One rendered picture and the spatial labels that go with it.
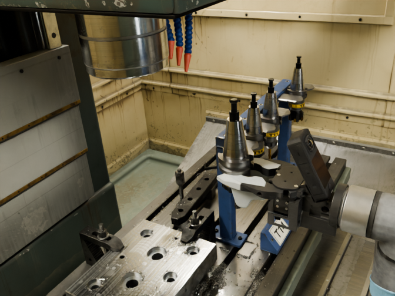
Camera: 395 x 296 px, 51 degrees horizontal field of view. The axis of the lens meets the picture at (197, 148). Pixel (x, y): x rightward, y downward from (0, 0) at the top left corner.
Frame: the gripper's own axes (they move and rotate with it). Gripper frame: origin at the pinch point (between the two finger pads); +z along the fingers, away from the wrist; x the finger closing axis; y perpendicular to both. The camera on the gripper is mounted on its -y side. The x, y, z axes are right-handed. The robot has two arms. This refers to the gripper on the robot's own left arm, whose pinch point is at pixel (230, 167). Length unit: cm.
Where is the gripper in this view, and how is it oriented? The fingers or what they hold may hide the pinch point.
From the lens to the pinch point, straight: 75.2
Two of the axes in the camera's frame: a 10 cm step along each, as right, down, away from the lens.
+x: 5.1, -4.4, 7.4
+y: 0.5, 8.8, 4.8
